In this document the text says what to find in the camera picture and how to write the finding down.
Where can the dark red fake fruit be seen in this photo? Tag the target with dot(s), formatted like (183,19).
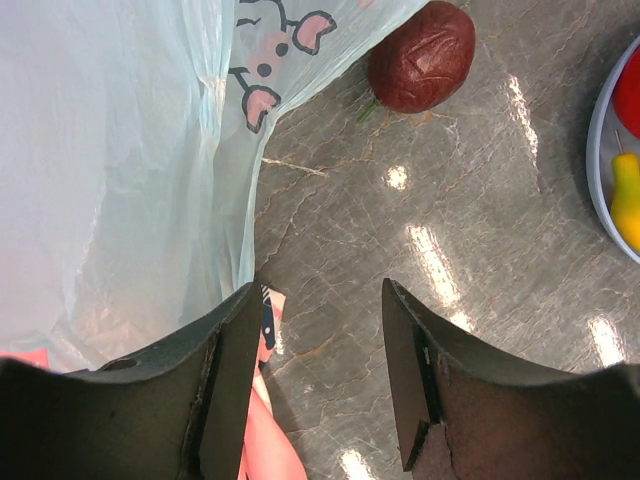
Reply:
(423,62)

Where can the light blue plate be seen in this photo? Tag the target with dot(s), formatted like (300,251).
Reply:
(602,146)

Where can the red fake apple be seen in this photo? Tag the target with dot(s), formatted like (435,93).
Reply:
(626,96)

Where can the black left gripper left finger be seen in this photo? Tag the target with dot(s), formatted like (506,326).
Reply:
(130,410)

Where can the pink navy patterned cloth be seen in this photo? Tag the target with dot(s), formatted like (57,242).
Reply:
(270,410)

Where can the yellow fake banana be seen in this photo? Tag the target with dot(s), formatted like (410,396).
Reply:
(625,204)

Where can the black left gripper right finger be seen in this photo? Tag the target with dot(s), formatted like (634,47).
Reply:
(465,409)

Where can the translucent light blue plastic bag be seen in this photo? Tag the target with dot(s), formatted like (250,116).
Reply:
(132,134)

